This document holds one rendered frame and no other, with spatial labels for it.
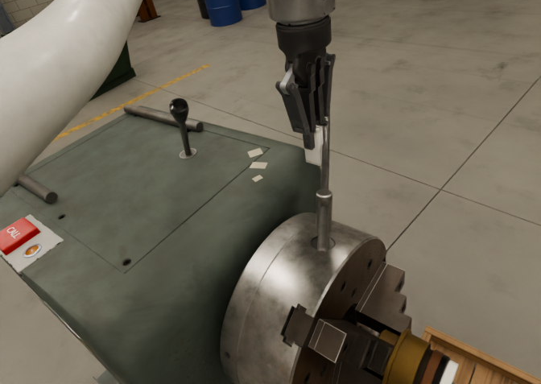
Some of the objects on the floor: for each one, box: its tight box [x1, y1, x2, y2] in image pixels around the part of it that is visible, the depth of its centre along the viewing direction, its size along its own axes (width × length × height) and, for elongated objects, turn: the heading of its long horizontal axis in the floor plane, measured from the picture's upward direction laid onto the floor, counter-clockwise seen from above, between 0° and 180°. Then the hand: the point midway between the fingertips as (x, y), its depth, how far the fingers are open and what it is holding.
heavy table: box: [136, 0, 161, 23], centre depth 807 cm, size 161×44×100 cm, turn 57°
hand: (313, 144), depth 62 cm, fingers closed
